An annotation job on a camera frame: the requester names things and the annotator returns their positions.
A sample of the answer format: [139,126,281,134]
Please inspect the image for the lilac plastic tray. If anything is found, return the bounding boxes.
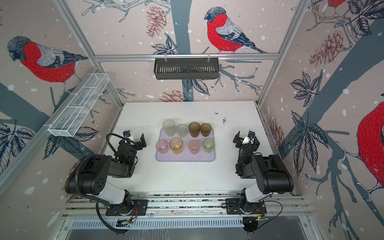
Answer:
[156,130,216,162]

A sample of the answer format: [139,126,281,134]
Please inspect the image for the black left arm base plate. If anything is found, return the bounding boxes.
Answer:
[106,199,149,217]

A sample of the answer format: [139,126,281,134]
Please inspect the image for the aluminium rail frame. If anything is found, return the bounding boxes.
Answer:
[59,190,313,220]

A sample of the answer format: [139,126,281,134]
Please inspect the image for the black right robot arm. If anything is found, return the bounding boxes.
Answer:
[233,131,294,207]

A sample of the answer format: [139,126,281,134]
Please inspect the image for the black corrugated cable hose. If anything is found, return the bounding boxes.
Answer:
[73,154,103,200]

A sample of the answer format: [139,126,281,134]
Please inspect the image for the brown textured glass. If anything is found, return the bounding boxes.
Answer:
[201,123,212,137]

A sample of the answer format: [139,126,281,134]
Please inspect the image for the black wire wall basket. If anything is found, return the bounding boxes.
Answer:
[154,58,220,80]

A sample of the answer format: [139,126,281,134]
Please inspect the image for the white mesh wall basket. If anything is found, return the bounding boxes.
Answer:
[48,73,110,137]

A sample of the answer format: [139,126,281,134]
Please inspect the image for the bright green glass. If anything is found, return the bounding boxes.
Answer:
[203,138,215,154]

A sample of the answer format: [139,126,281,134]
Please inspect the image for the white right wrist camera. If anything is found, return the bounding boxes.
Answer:
[244,131,256,145]

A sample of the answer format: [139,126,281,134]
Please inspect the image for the rose pink glass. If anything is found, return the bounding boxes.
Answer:
[156,139,169,155]

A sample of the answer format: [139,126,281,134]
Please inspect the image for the pale green tall glass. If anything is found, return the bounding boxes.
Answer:
[163,119,176,137]

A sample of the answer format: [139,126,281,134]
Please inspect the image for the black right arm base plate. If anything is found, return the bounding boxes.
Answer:
[221,198,267,215]

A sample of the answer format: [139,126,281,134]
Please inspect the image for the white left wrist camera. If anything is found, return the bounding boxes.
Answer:
[123,130,134,141]

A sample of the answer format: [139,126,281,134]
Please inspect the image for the yellow amber glass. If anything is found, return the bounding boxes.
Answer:
[169,138,184,155]

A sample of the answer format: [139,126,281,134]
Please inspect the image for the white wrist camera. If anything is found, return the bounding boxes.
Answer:
[244,131,256,145]
[123,130,134,141]

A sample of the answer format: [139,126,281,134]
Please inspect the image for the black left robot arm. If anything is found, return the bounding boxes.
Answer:
[64,131,147,212]

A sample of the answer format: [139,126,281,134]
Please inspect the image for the dark brown glass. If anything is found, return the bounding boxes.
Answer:
[189,122,201,138]

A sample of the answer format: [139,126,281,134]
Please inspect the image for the pale green small glass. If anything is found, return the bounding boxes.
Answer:
[177,124,189,138]

